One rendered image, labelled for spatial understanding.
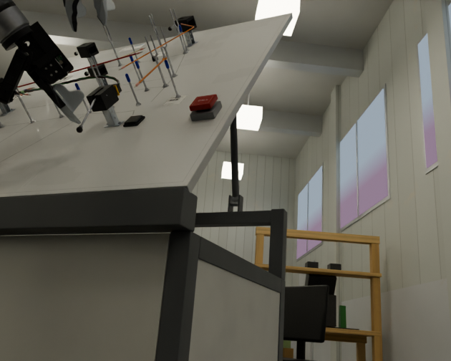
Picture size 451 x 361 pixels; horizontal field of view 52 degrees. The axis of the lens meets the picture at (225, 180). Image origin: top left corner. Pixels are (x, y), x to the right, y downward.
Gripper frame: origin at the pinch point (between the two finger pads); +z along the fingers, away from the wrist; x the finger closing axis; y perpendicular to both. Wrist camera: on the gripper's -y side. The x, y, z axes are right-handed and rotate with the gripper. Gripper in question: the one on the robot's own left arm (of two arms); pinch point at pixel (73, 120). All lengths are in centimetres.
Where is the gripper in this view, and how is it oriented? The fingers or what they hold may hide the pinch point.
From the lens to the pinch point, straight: 106.4
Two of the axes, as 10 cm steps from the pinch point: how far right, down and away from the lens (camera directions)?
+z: 5.6, 7.6, 3.3
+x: -3.0, -1.9, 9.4
